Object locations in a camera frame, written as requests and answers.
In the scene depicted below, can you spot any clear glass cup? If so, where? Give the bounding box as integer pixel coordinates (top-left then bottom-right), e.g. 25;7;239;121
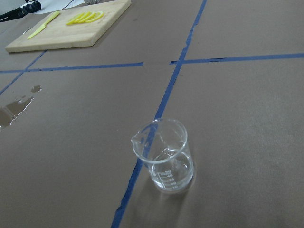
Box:
131;118;194;193

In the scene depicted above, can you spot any lemon slice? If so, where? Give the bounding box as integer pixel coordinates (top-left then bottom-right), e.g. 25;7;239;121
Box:
85;11;105;23
69;12;92;24
76;12;95;23

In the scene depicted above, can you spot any bamboo cutting board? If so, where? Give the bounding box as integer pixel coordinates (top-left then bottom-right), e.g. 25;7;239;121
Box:
5;0;131;53

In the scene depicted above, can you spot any lemon slice nearest knife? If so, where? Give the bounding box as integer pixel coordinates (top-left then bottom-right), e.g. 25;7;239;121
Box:
66;12;85;25

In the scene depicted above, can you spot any yellow plastic knife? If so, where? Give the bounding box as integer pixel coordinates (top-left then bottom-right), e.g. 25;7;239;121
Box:
27;11;60;39

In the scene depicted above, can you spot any aluminium frame post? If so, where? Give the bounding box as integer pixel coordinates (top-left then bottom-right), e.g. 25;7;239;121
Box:
84;0;102;5

